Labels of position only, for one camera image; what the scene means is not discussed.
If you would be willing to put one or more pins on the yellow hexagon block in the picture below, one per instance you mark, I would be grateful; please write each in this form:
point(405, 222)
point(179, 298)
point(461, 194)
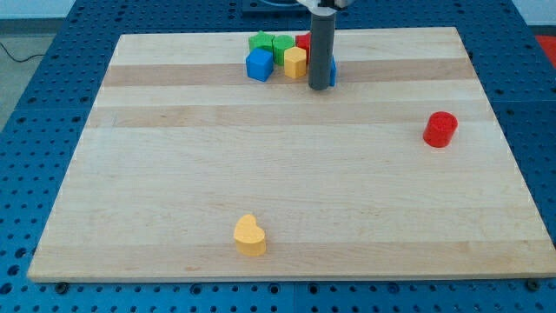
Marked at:
point(295, 62)

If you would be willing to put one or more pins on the yellow heart block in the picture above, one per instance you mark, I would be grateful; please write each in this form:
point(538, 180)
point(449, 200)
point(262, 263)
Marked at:
point(250, 238)

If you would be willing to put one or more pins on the blue cube block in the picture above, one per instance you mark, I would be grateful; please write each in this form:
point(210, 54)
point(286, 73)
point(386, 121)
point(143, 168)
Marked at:
point(260, 64)

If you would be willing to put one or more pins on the wooden board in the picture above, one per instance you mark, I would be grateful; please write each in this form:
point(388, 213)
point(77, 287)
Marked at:
point(180, 144)

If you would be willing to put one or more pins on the blue block behind rod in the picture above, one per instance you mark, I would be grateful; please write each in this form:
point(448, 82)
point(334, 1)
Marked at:
point(333, 72)

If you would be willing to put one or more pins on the green cylinder block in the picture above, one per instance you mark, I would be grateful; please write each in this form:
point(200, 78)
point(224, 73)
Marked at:
point(281, 43)

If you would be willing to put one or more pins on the green star block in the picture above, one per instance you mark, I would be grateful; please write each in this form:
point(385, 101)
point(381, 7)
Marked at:
point(261, 40)

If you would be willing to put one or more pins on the red block behind rod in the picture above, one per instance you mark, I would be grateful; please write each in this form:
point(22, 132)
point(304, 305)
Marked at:
point(303, 41)

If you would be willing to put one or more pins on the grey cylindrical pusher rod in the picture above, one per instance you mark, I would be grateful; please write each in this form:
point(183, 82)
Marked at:
point(322, 30)

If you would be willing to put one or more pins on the red cylinder block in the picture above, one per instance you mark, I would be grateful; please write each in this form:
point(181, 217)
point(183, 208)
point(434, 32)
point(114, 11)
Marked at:
point(440, 128)

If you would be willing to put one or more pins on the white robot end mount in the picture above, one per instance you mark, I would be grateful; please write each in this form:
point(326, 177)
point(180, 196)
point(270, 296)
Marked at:
point(323, 6)

